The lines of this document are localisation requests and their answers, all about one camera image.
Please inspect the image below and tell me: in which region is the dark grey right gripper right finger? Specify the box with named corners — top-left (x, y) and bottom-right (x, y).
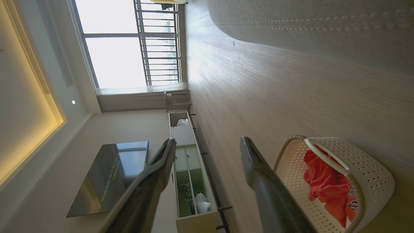
top-left (240, 136), bottom-right (317, 233)

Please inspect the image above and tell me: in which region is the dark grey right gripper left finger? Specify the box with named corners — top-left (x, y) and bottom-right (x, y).
top-left (98, 138), bottom-right (177, 233)

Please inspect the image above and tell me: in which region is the plain red garment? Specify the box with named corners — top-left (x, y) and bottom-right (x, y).
top-left (303, 146), bottom-right (352, 227)

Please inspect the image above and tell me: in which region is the grey stitched sofa seat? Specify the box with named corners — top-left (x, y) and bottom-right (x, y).
top-left (207, 0), bottom-right (414, 75)

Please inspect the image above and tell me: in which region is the black flat television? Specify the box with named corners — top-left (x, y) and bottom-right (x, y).
top-left (66, 141), bottom-right (149, 218)

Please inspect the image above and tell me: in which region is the white low TV cabinet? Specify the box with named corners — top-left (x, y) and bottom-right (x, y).
top-left (168, 112), bottom-right (233, 233)

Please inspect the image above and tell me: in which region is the wooden chair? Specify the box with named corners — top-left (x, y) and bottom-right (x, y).
top-left (164, 90), bottom-right (193, 113)

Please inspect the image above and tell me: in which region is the white sheer curtain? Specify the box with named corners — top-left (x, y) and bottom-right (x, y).
top-left (96, 83), bottom-right (188, 113)

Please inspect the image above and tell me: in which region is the cream perforated laundry basket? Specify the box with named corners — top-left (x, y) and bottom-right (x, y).
top-left (273, 135), bottom-right (395, 233)

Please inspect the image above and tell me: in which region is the metal balcony railing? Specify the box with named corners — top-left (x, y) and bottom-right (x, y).
top-left (133, 0), bottom-right (181, 86)

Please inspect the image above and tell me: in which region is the long ceiling air vent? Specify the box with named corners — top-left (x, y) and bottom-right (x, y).
top-left (6, 0), bottom-right (51, 95)

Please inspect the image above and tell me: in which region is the coiled cable in cabinet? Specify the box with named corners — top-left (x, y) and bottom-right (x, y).
top-left (177, 183), bottom-right (195, 211)

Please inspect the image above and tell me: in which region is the large window frame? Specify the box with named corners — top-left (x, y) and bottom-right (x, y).
top-left (68, 0), bottom-right (187, 90)

